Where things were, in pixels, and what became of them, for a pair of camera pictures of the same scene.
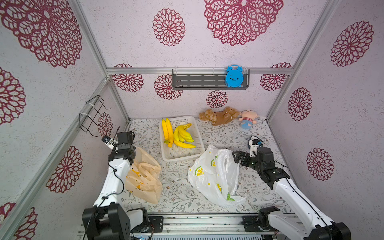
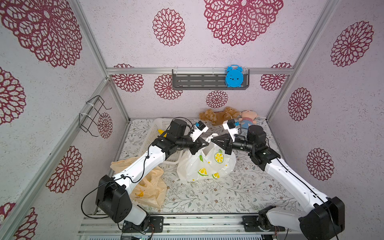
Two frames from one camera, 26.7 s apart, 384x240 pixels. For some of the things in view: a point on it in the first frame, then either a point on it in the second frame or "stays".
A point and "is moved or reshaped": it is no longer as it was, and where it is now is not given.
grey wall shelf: x=204 y=79 stays
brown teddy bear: x=218 y=118 stays
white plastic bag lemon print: x=215 y=175 is moved or reshaped
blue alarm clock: x=234 y=76 stays
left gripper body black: x=133 y=149 to x=185 y=142
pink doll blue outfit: x=247 y=119 stays
